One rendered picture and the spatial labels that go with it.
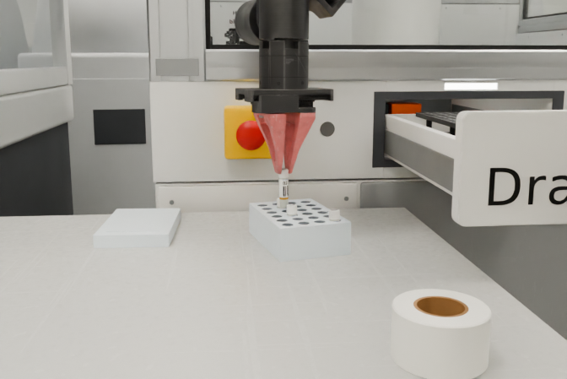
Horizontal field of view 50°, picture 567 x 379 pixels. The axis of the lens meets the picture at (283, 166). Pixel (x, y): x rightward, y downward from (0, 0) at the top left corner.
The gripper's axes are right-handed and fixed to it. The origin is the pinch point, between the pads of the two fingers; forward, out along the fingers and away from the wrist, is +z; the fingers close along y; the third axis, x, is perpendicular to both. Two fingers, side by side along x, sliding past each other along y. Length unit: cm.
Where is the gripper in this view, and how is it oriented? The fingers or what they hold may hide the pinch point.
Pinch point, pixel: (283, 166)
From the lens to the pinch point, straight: 72.5
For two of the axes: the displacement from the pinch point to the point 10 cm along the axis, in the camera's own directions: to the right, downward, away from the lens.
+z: 0.0, 9.9, 1.6
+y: -9.5, 0.5, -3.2
